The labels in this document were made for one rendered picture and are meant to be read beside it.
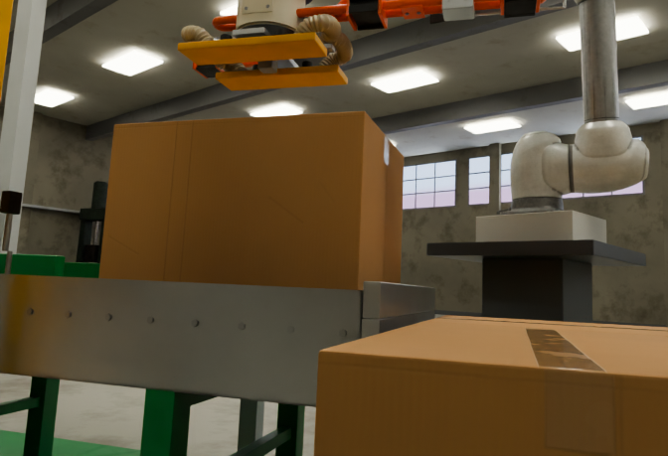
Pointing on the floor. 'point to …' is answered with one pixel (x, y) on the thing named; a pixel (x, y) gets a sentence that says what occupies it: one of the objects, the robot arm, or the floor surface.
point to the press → (91, 226)
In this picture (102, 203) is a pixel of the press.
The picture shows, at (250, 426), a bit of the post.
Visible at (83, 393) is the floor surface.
